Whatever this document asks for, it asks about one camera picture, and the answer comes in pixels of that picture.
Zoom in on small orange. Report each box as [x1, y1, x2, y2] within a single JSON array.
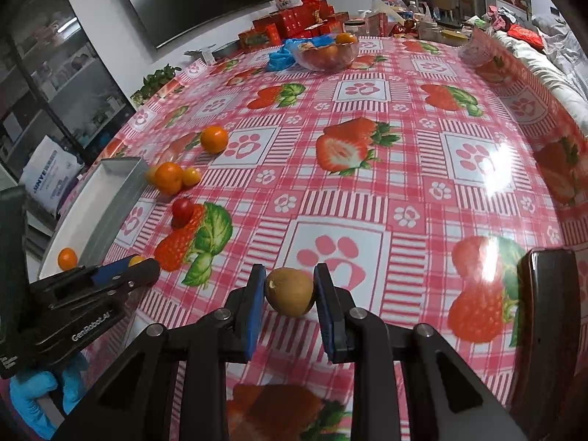
[[57, 247, 78, 271]]

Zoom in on brown round longan fruit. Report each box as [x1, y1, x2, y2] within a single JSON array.
[[264, 267, 314, 318]]

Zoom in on red cherry tomato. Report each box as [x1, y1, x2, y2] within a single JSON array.
[[171, 197, 194, 228]]

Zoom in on orange mandarin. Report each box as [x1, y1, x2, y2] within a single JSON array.
[[154, 162, 183, 196], [199, 125, 229, 154]]

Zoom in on small yellow kumquat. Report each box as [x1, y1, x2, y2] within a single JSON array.
[[146, 166, 157, 185], [182, 167, 202, 188]]

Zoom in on left blue-gloved hand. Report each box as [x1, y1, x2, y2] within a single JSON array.
[[9, 354, 89, 440]]

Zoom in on grey shallow tray box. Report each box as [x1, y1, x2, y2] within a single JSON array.
[[38, 157, 147, 279]]

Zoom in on white plastic package bag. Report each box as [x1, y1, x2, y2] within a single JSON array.
[[19, 136, 84, 216]]

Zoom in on strawberry pattern tablecloth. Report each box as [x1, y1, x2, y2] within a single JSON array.
[[68, 35, 588, 441]]

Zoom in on green leafy vegetables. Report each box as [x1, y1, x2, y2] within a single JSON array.
[[130, 64, 182, 105]]

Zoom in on glass door cabinet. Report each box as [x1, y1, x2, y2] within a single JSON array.
[[1, 0, 135, 178]]

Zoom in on glass fruit bowl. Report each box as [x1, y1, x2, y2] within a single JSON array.
[[290, 42, 359, 73]]

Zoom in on blue plastic bag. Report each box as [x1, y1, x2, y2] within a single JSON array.
[[265, 35, 335, 72]]

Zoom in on orange in glass bowl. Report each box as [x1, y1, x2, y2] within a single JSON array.
[[335, 33, 358, 45]]

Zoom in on red gift boxes stack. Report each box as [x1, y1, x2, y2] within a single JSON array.
[[238, 0, 350, 52]]

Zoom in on white sofa with clutter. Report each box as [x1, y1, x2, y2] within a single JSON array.
[[481, 6, 587, 133]]

